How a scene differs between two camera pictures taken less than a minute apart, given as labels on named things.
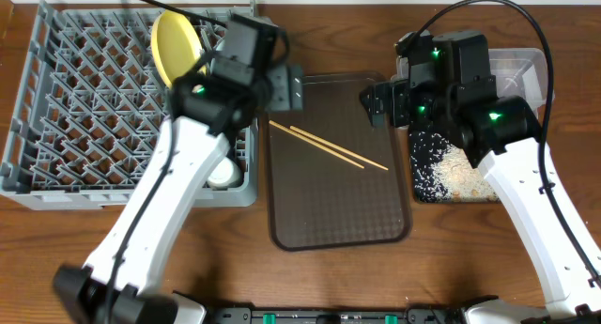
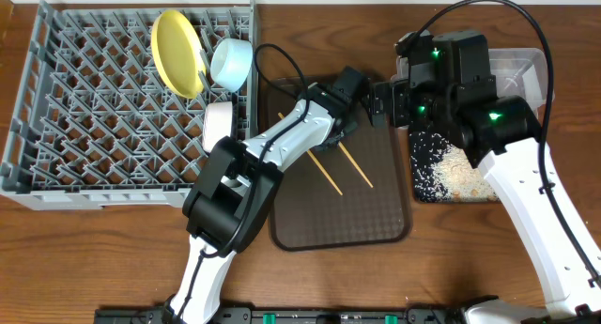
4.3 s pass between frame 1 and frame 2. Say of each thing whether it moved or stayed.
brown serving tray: stayed
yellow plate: stayed
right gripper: stayed
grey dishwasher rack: stayed
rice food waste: stayed
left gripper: moved
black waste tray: stayed
